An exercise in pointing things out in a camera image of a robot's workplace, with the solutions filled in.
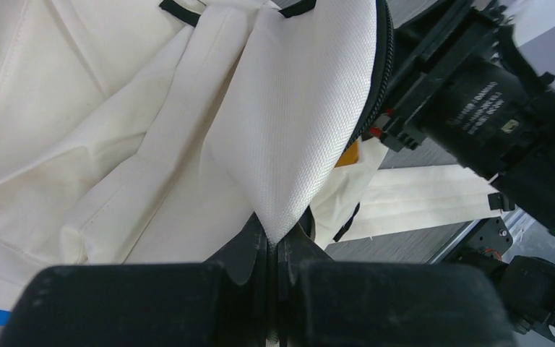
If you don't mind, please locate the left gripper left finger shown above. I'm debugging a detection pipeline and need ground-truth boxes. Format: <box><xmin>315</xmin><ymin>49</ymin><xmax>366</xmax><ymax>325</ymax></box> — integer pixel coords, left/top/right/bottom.
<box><xmin>205</xmin><ymin>213</ymin><xmax>268</xmax><ymax>286</ymax></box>

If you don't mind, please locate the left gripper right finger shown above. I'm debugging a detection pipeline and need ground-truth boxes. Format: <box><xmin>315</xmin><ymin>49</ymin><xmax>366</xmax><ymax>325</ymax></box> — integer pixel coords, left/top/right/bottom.
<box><xmin>277</xmin><ymin>207</ymin><xmax>332</xmax><ymax>288</ymax></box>

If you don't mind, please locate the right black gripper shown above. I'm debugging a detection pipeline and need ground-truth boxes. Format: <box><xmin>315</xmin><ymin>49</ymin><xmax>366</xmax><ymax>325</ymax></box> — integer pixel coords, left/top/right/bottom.
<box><xmin>368</xmin><ymin>1</ymin><xmax>555</xmax><ymax>236</ymax></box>

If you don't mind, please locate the orange treehouse book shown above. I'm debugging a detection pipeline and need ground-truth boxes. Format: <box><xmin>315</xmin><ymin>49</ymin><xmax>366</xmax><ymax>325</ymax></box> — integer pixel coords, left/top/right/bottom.
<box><xmin>335</xmin><ymin>140</ymin><xmax>359</xmax><ymax>168</ymax></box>

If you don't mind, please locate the beige canvas backpack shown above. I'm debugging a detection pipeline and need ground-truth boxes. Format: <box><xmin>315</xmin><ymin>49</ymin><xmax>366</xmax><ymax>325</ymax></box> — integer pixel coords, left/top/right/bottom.
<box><xmin>0</xmin><ymin>1</ymin><xmax>499</xmax><ymax>311</ymax></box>

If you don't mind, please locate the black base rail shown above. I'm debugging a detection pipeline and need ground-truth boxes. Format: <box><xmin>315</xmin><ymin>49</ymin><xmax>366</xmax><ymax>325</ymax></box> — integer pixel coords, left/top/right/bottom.
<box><xmin>432</xmin><ymin>215</ymin><xmax>555</xmax><ymax>343</ymax></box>

